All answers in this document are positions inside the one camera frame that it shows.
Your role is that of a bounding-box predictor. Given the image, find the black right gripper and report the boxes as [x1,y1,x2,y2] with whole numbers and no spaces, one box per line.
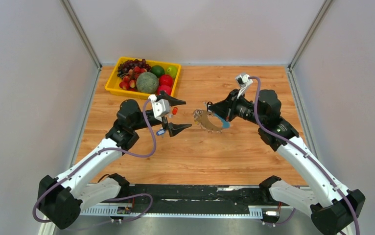
[208,89,265,126]

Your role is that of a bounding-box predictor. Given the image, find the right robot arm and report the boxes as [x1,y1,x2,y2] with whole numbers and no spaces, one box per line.
[207,89,365,235]

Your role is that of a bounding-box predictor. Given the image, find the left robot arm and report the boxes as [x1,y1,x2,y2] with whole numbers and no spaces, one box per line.
[32,92,192,230]

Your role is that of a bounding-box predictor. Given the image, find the key with red tag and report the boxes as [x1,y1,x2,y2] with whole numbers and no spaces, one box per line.
[169,107,178,118]

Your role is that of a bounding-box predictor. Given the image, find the key with blue tag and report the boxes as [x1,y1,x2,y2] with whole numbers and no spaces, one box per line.
[156,129,166,136]

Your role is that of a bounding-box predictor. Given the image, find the red apple lower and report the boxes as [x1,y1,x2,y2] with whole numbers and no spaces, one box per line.
[157,85,172,95]

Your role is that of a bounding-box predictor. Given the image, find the red apple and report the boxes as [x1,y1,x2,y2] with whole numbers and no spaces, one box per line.
[159,74,173,87]
[157,85,172,95]

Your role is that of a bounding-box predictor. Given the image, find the red apple upper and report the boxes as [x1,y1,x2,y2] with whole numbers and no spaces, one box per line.
[159,74,173,87]

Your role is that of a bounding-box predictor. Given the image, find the green netted melon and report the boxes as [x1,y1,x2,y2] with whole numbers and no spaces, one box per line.
[136,72,159,94]

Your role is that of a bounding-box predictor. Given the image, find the dark green lime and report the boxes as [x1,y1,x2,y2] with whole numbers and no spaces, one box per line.
[150,65,165,78]

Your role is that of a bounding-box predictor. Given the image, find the small red peaches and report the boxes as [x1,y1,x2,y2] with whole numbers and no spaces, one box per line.
[118,66,147,91]

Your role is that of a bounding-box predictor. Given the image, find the yellow plastic tray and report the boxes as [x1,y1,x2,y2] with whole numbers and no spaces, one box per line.
[105,57,181,99]

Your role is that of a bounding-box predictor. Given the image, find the dark grape bunch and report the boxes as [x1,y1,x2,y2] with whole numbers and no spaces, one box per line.
[117,59,151,77]

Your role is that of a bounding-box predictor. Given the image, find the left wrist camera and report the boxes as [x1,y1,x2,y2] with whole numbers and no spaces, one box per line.
[152,99,170,121]

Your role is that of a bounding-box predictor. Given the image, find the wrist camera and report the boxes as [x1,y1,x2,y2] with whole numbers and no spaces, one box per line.
[235,73,253,99]
[152,99,170,121]

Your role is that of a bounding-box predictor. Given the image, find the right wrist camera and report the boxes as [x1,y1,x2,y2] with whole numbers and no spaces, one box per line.
[235,73,253,99]

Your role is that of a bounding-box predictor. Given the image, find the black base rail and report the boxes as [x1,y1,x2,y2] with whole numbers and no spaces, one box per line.
[81,184,292,219]

